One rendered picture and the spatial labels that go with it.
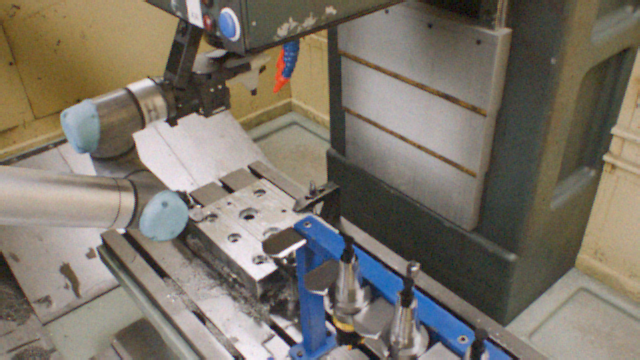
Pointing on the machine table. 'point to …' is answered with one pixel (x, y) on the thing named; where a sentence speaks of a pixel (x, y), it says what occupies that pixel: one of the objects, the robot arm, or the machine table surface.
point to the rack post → (311, 313)
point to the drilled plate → (253, 277)
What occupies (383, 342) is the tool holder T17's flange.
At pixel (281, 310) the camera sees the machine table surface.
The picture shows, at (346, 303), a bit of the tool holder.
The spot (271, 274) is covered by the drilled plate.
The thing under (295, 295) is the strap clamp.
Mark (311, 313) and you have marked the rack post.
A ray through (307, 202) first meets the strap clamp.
